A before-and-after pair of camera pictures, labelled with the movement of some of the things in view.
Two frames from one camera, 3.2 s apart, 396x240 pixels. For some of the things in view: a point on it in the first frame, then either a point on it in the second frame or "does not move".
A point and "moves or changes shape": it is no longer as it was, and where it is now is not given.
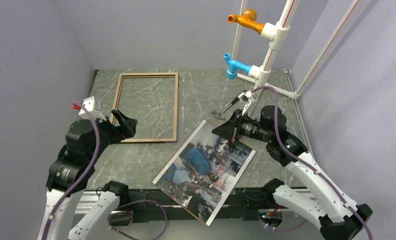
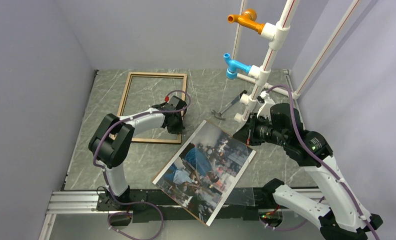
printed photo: [204, 173] does not move
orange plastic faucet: [247, 19] does not move
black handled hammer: [219, 115] does not move
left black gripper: [127, 127] to [179, 129]
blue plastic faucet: [231, 72] does not move
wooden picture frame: [122, 76] moves or changes shape
